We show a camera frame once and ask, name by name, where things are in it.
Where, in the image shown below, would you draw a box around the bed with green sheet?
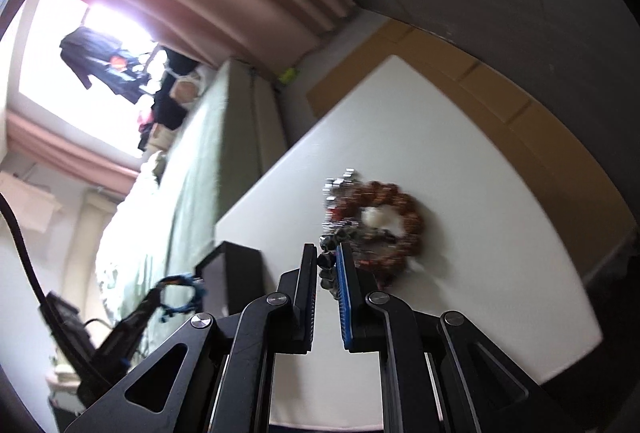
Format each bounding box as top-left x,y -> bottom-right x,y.
80,58 -> 292,329

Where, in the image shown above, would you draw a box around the white floral quilt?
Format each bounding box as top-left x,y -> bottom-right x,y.
94,152 -> 168,319

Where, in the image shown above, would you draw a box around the black jewelry box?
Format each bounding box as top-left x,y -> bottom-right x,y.
195,240 -> 265,319

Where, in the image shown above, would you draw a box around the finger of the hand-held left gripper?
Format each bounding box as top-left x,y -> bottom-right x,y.
92,285 -> 168,364

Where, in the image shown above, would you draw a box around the white hanging cloth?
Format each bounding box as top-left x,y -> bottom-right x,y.
0,170 -> 63,234

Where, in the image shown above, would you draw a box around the blue bead bracelet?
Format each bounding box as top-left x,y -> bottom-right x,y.
157,274 -> 206,314

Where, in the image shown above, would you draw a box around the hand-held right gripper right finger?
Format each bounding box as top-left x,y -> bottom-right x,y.
336,242 -> 581,433

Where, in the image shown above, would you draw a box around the silver metal bracelet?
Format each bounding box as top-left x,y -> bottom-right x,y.
322,168 -> 367,234

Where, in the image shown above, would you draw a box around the dark bead bracelet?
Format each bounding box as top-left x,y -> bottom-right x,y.
316,225 -> 396,303

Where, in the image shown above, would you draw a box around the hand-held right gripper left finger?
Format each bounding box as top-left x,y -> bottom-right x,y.
64,243 -> 321,433

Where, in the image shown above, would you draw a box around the red bead bracelet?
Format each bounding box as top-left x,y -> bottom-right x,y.
332,180 -> 426,271

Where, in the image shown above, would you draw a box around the hanging dark clothes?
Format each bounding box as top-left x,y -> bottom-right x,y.
59,26 -> 157,104

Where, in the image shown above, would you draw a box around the pile of clothes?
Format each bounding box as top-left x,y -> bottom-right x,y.
135,46 -> 211,155

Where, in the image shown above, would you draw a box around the narrow pink curtain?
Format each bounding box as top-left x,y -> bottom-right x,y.
5,110 -> 142,186

